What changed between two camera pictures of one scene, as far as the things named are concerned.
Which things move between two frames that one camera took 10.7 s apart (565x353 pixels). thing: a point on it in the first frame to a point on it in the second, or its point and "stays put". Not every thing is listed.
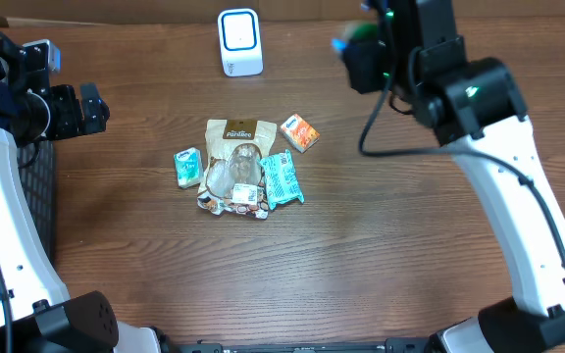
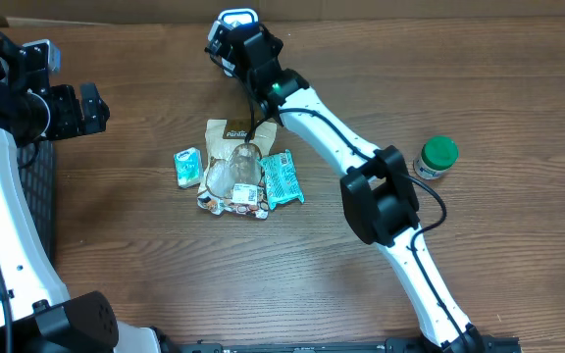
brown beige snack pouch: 233,179 stays put
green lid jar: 354,32 to 436,156
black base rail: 391,345 stays put
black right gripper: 355,57 to 275,45
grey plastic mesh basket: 37,166 stays put
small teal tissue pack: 188,167 stays put
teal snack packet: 280,179 stays put
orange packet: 298,133 to 213,29
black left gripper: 75,123 stays put
